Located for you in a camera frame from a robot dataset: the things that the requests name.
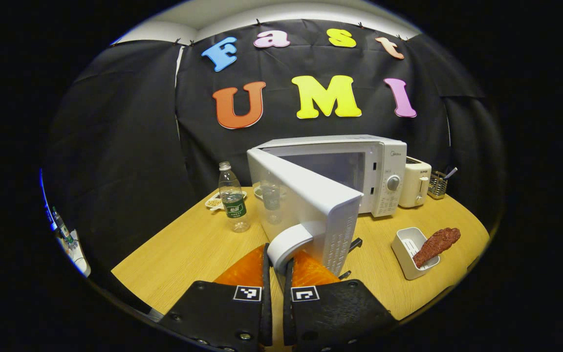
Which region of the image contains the white microwave oven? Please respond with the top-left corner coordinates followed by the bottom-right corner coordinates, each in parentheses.
top-left (246, 134), bottom-right (408, 280)

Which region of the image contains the white side table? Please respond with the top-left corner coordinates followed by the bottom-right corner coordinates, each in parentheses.
top-left (59, 229), bottom-right (91, 278)

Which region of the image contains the metal wire utensil holder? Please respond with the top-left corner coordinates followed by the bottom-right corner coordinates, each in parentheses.
top-left (428, 171), bottom-right (448, 200)

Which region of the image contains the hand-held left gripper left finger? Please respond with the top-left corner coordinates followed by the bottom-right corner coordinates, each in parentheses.
top-left (158, 243), bottom-right (273, 352)

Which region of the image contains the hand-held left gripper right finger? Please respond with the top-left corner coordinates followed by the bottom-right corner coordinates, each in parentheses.
top-left (282, 249), bottom-right (398, 352)

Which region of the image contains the white plastic tray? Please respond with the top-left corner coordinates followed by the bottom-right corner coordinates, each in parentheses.
top-left (391, 227), bottom-right (441, 281)

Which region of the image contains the white divided snack plate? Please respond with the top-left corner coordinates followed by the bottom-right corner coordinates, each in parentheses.
top-left (205, 191), bottom-right (248, 212)

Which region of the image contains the clear plastic water bottle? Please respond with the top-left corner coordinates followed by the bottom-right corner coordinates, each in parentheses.
top-left (218, 161), bottom-right (251, 233)

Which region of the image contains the white toaster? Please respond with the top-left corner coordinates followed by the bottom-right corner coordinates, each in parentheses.
top-left (399, 156), bottom-right (432, 208)

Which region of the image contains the small green label bottle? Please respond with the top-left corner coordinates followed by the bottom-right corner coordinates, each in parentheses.
top-left (51, 206), bottom-right (75, 246)

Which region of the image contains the black backdrop cloth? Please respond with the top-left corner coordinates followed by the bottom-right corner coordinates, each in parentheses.
top-left (42, 20), bottom-right (507, 294)

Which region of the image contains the brown meat piece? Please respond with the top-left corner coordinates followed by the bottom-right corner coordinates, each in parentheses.
top-left (412, 227), bottom-right (461, 268)

